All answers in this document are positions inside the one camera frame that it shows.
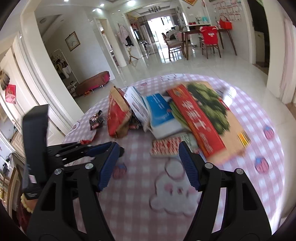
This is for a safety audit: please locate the black red snack wrapper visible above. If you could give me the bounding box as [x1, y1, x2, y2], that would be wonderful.
[89, 110, 104, 131]

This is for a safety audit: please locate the wooden coat stand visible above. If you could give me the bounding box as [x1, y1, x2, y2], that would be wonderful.
[117, 23, 138, 65]

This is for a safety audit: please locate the red gift bag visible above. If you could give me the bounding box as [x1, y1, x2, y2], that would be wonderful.
[219, 15, 233, 30]

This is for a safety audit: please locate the pink checkered tablecloth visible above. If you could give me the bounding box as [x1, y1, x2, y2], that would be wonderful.
[62, 73, 286, 241]

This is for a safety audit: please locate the dark wooden dining table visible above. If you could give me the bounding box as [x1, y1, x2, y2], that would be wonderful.
[181, 25, 237, 60]

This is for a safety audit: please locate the red brown paper bag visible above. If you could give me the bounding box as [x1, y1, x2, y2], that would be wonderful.
[107, 86, 132, 138]

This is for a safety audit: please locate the blue white box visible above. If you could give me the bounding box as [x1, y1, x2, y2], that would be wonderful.
[124, 86, 185, 139]

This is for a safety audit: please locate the cardboard box with green print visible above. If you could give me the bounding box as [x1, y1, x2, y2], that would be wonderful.
[167, 81, 250, 165]

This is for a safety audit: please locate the chair with red cover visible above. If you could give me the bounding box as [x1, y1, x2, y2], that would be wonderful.
[200, 26, 221, 59]

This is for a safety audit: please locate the red upholstered bench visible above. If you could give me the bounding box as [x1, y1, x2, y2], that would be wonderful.
[75, 71, 110, 96]

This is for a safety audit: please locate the red white snack packet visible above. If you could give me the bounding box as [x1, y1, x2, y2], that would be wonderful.
[150, 137, 182, 157]

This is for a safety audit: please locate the wooden dining chair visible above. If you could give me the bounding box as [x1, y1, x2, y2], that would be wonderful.
[162, 33, 186, 61]

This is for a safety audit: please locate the framed wall picture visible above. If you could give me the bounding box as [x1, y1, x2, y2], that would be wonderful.
[65, 32, 80, 52]

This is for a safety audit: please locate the person's left hand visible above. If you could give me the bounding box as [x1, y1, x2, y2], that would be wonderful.
[21, 193, 38, 213]

